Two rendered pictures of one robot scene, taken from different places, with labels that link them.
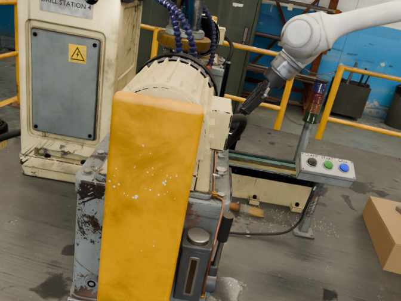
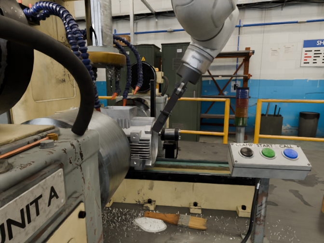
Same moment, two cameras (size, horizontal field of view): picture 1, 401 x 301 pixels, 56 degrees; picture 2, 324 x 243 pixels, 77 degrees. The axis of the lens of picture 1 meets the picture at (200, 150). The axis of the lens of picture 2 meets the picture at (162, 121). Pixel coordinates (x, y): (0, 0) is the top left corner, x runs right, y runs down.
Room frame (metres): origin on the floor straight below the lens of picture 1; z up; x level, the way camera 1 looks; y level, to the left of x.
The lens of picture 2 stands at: (0.56, -0.21, 1.23)
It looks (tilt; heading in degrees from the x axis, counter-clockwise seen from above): 10 degrees down; 8
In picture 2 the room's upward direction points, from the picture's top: straight up
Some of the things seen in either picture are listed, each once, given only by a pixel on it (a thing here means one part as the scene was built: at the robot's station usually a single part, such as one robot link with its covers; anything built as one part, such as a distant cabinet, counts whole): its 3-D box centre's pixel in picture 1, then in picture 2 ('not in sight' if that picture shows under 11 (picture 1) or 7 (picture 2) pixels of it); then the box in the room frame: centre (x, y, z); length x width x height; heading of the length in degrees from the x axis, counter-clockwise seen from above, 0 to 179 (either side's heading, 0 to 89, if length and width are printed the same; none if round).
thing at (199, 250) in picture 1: (201, 248); not in sight; (0.56, -0.04, 1.07); 0.08 x 0.07 x 0.20; 91
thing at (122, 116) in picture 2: not in sight; (118, 116); (1.29, 0.07, 1.11); 0.12 x 0.11 x 0.07; 90
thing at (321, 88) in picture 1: (320, 86); (242, 93); (1.60, -0.45, 1.19); 0.06 x 0.06 x 0.04
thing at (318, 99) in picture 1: (317, 97); (241, 102); (1.60, -0.45, 1.14); 0.06 x 0.06 x 0.04
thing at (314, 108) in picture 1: (314, 106); (241, 112); (1.60, -0.45, 1.10); 0.06 x 0.06 x 0.04
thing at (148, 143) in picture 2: not in sight; (128, 141); (1.29, 0.03, 1.01); 0.20 x 0.19 x 0.19; 90
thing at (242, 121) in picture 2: (310, 116); (240, 120); (1.60, -0.45, 1.05); 0.06 x 0.06 x 0.04
